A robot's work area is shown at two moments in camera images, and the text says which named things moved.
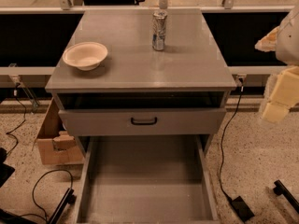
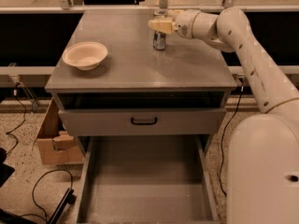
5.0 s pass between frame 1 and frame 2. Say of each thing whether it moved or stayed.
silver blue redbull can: stayed
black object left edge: stayed
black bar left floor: stayed
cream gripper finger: moved
